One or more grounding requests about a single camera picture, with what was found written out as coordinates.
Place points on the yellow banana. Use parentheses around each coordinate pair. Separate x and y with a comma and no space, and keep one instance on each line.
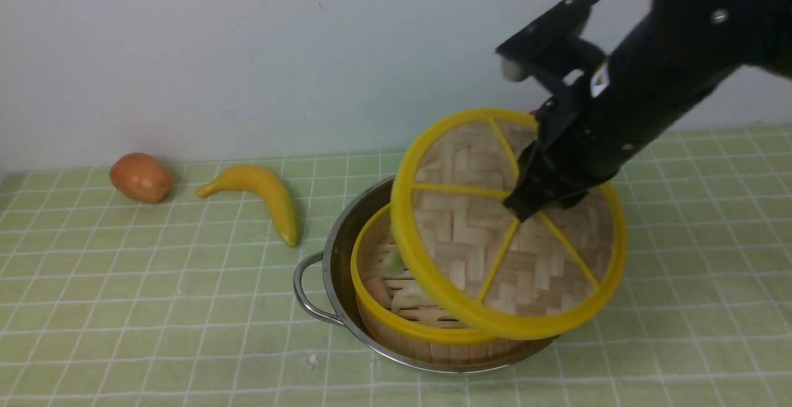
(268,187)

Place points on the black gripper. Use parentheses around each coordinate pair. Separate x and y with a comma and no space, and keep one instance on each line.
(584,138)

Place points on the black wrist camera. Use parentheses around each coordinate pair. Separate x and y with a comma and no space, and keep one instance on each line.
(551,47)

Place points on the bamboo steamer basket yellow rim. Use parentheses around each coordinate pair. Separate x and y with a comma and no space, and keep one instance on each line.
(427,332)

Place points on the woven bamboo steamer lid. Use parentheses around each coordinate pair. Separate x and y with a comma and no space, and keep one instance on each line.
(505,278)

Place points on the green checkered tablecloth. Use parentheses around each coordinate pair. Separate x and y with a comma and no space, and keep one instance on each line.
(189,303)

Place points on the small green dumpling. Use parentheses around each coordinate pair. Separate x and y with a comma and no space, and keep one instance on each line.
(392,264)

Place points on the stainless steel pot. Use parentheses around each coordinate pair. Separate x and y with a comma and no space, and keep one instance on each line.
(335,260)

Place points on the white crescent dumpling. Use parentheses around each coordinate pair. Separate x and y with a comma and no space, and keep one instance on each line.
(411,296)

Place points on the pink dumpling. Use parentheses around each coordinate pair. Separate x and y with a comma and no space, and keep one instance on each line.
(379,291)

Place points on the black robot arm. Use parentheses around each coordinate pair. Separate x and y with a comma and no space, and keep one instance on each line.
(682,50)

